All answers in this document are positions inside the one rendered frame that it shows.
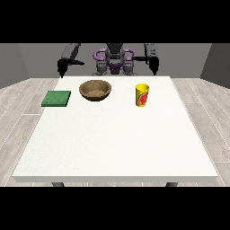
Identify brown wooden bowl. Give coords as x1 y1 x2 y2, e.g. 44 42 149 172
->
78 79 112 102

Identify yellow cup with melon print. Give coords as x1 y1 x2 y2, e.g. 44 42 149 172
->
135 83 150 108

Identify green square pad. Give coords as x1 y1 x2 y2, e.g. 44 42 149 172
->
40 90 72 108

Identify grey robot trunk purple rings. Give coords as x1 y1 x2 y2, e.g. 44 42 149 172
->
92 43 138 77

